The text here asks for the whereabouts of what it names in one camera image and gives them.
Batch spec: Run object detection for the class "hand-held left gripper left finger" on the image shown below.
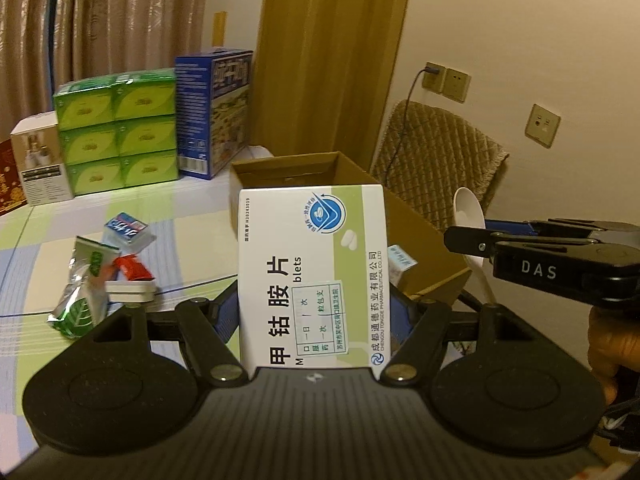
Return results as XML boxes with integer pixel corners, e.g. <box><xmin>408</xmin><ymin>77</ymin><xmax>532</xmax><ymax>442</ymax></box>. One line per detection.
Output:
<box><xmin>90</xmin><ymin>280</ymin><xmax>249</xmax><ymax>387</ymax></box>

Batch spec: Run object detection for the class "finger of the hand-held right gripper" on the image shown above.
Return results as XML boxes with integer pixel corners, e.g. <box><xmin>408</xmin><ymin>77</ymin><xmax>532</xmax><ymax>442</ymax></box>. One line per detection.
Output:
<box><xmin>484</xmin><ymin>218</ymin><xmax>624</xmax><ymax>242</ymax></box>
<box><xmin>444</xmin><ymin>225</ymin><xmax>502</xmax><ymax>261</ymax></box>

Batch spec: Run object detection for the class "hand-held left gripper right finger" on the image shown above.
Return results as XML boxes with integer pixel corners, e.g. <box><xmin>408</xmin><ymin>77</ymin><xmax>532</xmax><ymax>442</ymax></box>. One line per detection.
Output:
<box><xmin>380</xmin><ymin>285</ymin><xmax>543</xmax><ymax>387</ymax></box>

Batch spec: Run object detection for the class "white spoon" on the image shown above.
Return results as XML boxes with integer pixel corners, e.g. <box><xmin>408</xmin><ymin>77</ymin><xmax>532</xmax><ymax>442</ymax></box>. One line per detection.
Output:
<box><xmin>452</xmin><ymin>187</ymin><xmax>497</xmax><ymax>307</ymax></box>

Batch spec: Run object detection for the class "brown cardboard box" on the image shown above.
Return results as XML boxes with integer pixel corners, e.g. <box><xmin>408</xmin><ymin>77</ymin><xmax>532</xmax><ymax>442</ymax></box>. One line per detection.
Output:
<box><xmin>229</xmin><ymin>151</ymin><xmax>472</xmax><ymax>306</ymax></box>

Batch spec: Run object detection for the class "long white medicine box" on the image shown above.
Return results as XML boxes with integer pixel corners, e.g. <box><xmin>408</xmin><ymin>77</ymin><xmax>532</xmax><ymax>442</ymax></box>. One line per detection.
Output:
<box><xmin>237</xmin><ymin>184</ymin><xmax>390</xmax><ymax>380</ymax></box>

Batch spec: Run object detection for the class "red candy packet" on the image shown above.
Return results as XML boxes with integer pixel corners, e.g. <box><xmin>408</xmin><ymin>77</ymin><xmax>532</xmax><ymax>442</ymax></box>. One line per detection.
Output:
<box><xmin>114</xmin><ymin>254</ymin><xmax>153</xmax><ymax>282</ymax></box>

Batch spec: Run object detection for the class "desktop with checked cloth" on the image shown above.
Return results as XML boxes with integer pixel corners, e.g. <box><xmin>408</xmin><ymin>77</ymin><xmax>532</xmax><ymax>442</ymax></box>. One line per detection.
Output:
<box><xmin>0</xmin><ymin>146</ymin><xmax>481</xmax><ymax>361</ymax></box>

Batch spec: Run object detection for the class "person's right hand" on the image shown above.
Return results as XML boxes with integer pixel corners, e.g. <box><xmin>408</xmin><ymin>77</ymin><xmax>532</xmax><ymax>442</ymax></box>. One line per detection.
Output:
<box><xmin>587</xmin><ymin>305</ymin><xmax>624</xmax><ymax>404</ymax></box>

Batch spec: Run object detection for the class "small white blue box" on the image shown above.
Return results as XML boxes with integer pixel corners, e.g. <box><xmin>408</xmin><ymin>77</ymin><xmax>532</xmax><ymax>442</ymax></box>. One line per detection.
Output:
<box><xmin>387</xmin><ymin>244</ymin><xmax>419</xmax><ymax>286</ymax></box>

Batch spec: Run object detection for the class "quilted chair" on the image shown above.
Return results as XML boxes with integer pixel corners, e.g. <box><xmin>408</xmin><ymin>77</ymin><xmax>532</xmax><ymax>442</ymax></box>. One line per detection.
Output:
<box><xmin>370</xmin><ymin>100</ymin><xmax>510</xmax><ymax>217</ymax></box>

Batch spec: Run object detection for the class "blue tissue packet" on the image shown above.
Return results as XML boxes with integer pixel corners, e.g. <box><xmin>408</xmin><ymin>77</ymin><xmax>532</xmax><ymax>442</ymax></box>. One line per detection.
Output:
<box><xmin>103</xmin><ymin>212</ymin><xmax>156</xmax><ymax>256</ymax></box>

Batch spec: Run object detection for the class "silver green foil packet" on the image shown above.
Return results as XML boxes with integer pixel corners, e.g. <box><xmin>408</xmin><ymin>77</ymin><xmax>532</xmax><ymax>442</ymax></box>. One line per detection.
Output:
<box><xmin>47</xmin><ymin>235</ymin><xmax>122</xmax><ymax>341</ymax></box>

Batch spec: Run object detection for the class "blue milk carton box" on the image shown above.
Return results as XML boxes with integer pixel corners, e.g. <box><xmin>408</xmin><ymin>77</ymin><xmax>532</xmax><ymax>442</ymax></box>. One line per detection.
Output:
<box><xmin>175</xmin><ymin>49</ymin><xmax>254</xmax><ymax>180</ymax></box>

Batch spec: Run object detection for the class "stack of green tissue boxes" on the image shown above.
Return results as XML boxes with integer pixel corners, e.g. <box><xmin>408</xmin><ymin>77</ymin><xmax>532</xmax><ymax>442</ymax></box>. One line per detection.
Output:
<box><xmin>52</xmin><ymin>67</ymin><xmax>180</xmax><ymax>197</ymax></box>

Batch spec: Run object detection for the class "white product box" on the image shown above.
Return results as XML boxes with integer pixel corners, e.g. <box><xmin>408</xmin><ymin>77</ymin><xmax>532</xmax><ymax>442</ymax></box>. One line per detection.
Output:
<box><xmin>10</xmin><ymin>112</ymin><xmax>71</xmax><ymax>207</ymax></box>

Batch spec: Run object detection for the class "golden curtain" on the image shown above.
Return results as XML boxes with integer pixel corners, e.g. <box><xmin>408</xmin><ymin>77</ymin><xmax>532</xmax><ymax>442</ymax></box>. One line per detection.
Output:
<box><xmin>250</xmin><ymin>0</ymin><xmax>416</xmax><ymax>186</ymax></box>

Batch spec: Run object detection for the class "dark red gift box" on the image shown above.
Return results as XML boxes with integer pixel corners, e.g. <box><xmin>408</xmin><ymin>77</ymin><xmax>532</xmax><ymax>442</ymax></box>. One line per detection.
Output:
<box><xmin>0</xmin><ymin>139</ymin><xmax>28</xmax><ymax>217</ymax></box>

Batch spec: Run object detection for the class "beige curtain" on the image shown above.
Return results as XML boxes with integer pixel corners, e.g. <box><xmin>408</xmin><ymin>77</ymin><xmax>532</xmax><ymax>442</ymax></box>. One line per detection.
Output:
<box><xmin>0</xmin><ymin>0</ymin><xmax>212</xmax><ymax>136</ymax></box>

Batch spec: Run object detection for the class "beige wall socket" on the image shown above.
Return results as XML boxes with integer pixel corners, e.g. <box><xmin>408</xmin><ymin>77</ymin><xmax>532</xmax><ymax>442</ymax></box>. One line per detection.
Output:
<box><xmin>444</xmin><ymin>67</ymin><xmax>472</xmax><ymax>103</ymax></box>
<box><xmin>525</xmin><ymin>104</ymin><xmax>561</xmax><ymax>149</ymax></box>
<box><xmin>422</xmin><ymin>61</ymin><xmax>446</xmax><ymax>94</ymax></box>

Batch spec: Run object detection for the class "grey power cable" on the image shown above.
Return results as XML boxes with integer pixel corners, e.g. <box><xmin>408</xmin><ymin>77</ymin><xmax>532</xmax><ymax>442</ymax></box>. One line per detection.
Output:
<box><xmin>382</xmin><ymin>69</ymin><xmax>430</xmax><ymax>171</ymax></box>

